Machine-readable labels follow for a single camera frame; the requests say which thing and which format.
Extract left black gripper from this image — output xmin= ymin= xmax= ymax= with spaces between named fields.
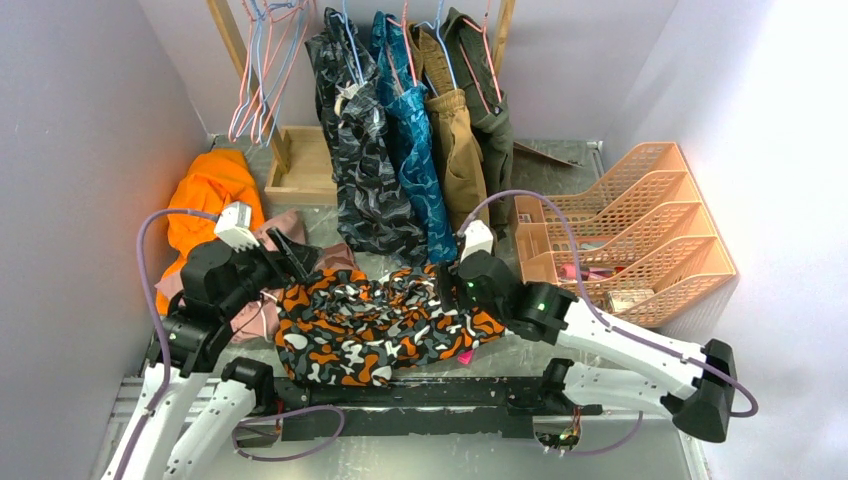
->
xmin=219 ymin=225 xmax=323 ymax=317

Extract orange camouflage shorts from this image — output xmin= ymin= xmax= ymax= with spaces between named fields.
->
xmin=275 ymin=264 xmax=506 ymax=387

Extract pink wire hanger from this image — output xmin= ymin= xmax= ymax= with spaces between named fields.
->
xmin=227 ymin=1 xmax=314 ymax=145

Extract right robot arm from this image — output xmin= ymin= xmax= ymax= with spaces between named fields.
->
xmin=436 ymin=251 xmax=740 ymax=443

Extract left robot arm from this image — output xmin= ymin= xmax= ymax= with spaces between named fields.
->
xmin=103 ymin=228 xmax=321 ymax=479

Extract black grey patterned shorts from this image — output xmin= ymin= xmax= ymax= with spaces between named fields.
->
xmin=305 ymin=7 xmax=427 ymax=265

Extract tan brown shorts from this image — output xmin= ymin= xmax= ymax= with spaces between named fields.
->
xmin=408 ymin=26 xmax=487 ymax=232

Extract dark olive green shorts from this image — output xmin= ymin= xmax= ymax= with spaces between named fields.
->
xmin=439 ymin=7 xmax=514 ymax=197

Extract blue patterned shorts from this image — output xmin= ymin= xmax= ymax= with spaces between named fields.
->
xmin=369 ymin=11 xmax=457 ymax=263

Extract pink plastic clip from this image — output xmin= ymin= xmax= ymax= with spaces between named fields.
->
xmin=456 ymin=351 xmax=473 ymax=365

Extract wooden clothes rack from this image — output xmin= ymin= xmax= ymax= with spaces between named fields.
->
xmin=206 ymin=0 xmax=516 ymax=205

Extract peach plastic file organizer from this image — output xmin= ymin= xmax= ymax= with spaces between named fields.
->
xmin=511 ymin=142 xmax=736 ymax=328

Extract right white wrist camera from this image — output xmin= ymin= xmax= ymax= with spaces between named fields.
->
xmin=459 ymin=220 xmax=495 ymax=261

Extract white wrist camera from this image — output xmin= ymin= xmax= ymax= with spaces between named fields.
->
xmin=214 ymin=201 xmax=260 ymax=251
xmin=459 ymin=220 xmax=495 ymax=261

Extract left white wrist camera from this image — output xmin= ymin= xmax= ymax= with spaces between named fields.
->
xmin=214 ymin=201 xmax=260 ymax=251

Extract pink drawstring shorts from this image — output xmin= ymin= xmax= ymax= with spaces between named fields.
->
xmin=156 ymin=209 xmax=358 ymax=344

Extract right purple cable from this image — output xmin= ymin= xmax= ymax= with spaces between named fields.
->
xmin=457 ymin=190 xmax=760 ymax=419

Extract purple cable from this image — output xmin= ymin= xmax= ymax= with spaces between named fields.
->
xmin=457 ymin=190 xmax=760 ymax=419
xmin=112 ymin=209 xmax=221 ymax=480

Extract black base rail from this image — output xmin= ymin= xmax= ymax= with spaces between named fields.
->
xmin=275 ymin=376 xmax=602 ymax=439

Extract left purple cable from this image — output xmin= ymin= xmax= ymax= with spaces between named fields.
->
xmin=112 ymin=209 xmax=221 ymax=480

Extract aluminium frame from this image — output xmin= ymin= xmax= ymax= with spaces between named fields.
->
xmin=112 ymin=376 xmax=668 ymax=456

